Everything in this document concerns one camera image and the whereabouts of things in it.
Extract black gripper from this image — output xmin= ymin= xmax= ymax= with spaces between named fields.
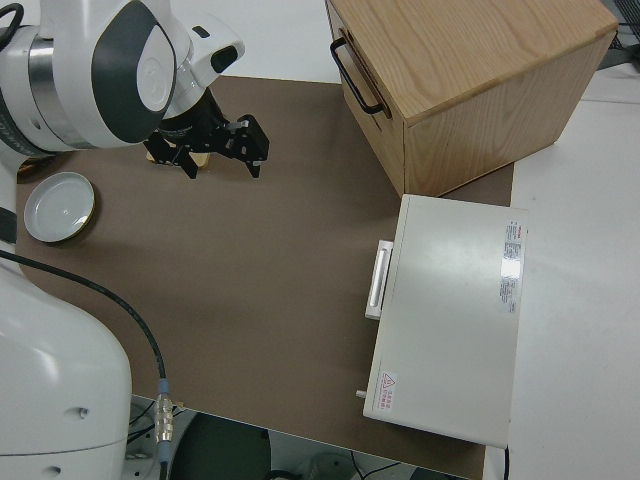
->
xmin=143 ymin=89 xmax=271 ymax=180

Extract gray round plate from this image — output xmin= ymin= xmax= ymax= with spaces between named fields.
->
xmin=23 ymin=171 xmax=97 ymax=245

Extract brown table mat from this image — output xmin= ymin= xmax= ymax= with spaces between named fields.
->
xmin=14 ymin=74 xmax=516 ymax=480

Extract large wooden box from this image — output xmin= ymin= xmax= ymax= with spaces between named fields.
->
xmin=324 ymin=0 xmax=620 ymax=199

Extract white toaster oven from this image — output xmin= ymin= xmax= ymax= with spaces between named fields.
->
xmin=355 ymin=193 xmax=530 ymax=448

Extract black round base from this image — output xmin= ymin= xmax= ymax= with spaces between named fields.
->
xmin=169 ymin=413 xmax=272 ymax=480

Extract dark background equipment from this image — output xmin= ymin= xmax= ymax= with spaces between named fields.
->
xmin=602 ymin=0 xmax=640 ymax=71

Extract black metal box handle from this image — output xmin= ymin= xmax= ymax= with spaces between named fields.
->
xmin=329 ymin=38 xmax=386 ymax=115

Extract silver oven door handle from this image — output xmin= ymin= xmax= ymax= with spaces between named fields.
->
xmin=364 ymin=239 xmax=395 ymax=320

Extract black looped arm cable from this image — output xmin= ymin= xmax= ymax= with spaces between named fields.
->
xmin=0 ymin=2 xmax=26 ymax=46

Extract black cable with metal connector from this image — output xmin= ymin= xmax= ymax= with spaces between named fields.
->
xmin=0 ymin=249 xmax=176 ymax=480

